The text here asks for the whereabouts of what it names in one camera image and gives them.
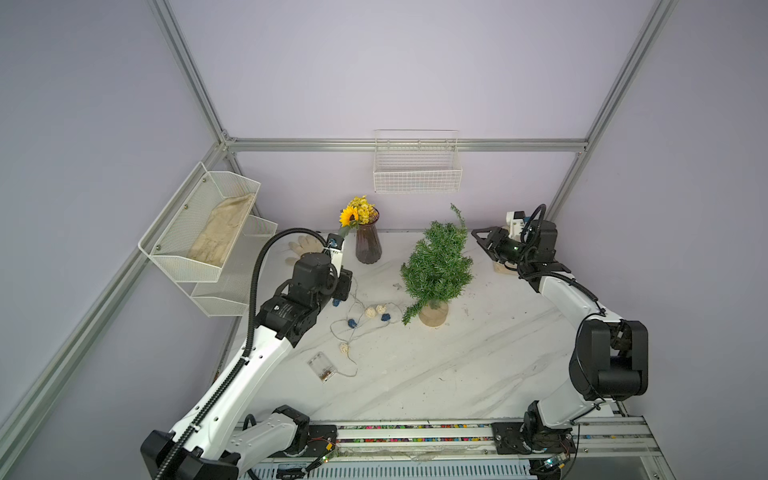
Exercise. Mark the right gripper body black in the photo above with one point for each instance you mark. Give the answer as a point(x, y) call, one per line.
point(510, 251)

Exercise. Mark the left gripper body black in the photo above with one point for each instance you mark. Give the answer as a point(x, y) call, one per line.
point(343, 286)

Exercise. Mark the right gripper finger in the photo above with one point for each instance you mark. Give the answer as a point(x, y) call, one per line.
point(487, 243)
point(490, 231)

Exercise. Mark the string lights with white balls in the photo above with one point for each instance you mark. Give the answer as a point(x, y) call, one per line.
point(359, 320)

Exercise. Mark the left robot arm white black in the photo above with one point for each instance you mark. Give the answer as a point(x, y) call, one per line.
point(207, 442)

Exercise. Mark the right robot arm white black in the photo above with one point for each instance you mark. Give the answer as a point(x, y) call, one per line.
point(610, 358)

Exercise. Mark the small green christmas tree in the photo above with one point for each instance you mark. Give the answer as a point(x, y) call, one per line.
point(437, 270)

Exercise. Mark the beige glove on table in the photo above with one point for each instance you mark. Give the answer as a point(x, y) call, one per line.
point(505, 268)

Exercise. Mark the white knit glove black cuff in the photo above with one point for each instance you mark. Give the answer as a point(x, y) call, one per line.
point(305, 244)

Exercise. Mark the yellow sunflower bouquet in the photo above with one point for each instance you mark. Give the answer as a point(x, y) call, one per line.
point(359, 212)

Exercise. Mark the beige glove in basket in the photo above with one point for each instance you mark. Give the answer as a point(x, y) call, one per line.
point(214, 243)

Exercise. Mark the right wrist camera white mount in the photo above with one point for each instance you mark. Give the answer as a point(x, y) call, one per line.
point(516, 221)

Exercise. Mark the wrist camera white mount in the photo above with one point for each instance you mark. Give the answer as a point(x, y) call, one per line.
point(516, 221)
point(335, 247)

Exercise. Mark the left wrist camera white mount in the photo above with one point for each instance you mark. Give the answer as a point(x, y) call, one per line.
point(335, 247)

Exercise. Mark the lower white mesh wall basket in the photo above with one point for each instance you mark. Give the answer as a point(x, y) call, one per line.
point(229, 296)

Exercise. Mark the white mesh wall basket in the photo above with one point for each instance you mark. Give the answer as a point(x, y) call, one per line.
point(229, 296)
point(173, 243)

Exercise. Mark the white wire basket back wall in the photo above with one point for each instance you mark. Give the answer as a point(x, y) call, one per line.
point(410, 161)

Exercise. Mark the upper white mesh wall basket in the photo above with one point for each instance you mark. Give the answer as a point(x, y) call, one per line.
point(173, 243)

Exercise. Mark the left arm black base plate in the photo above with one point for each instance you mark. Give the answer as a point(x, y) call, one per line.
point(317, 438)

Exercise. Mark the aluminium frame profile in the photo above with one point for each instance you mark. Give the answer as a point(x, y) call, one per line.
point(35, 407)

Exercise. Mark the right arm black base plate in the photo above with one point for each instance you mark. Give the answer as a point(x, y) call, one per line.
point(523, 439)

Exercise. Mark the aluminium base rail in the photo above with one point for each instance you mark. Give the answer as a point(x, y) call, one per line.
point(608, 446)

